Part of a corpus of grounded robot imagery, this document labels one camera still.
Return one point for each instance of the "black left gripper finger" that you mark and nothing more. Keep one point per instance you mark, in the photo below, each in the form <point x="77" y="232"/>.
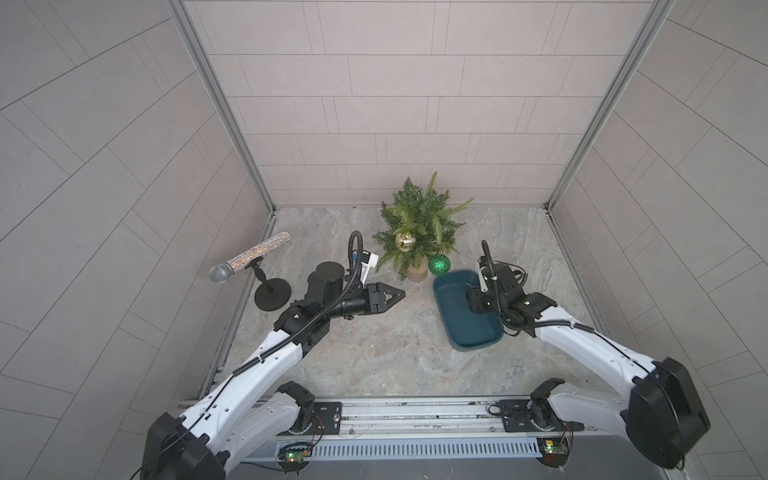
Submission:
<point x="388" y="292"/>
<point x="383" y="303"/>

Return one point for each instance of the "green circuit board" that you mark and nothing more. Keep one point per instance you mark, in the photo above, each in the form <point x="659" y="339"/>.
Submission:
<point x="554" y="452"/>
<point x="294" y="457"/>

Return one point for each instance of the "left green circuit board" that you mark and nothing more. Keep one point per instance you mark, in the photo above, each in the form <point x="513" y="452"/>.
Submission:
<point x="294" y="457"/>

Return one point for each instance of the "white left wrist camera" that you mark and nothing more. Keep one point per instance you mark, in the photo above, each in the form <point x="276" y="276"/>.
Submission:
<point x="369" y="262"/>

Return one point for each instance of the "small green christmas tree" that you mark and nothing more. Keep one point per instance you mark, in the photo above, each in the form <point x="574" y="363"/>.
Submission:
<point x="426" y="213"/>

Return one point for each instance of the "right green circuit board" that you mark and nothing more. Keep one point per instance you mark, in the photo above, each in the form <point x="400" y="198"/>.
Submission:
<point x="554" y="452"/>

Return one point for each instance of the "gold shiny ball ornament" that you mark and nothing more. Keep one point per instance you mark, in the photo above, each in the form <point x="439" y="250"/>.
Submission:
<point x="405" y="241"/>

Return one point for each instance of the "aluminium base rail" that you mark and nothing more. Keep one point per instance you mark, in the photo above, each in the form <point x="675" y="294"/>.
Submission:
<point x="417" y="428"/>

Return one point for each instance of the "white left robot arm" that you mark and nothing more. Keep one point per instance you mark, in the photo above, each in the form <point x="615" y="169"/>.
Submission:
<point x="209" y="439"/>

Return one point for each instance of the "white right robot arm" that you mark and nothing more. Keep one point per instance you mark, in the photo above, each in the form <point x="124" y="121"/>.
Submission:
<point x="653" y="404"/>

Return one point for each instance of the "teal plastic tray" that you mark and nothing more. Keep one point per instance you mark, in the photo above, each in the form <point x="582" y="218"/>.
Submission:
<point x="466" y="330"/>

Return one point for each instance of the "green glitter ball ornament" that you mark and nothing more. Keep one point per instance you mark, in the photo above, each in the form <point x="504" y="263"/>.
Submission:
<point x="439" y="264"/>

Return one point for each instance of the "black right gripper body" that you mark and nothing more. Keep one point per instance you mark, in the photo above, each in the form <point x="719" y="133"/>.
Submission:
<point x="480" y="301"/>

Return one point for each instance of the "glittery silver microphone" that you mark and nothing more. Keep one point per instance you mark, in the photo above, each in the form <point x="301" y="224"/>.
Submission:
<point x="222" y="272"/>

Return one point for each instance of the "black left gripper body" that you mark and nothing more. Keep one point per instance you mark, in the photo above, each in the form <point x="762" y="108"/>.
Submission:
<point x="368" y="309"/>

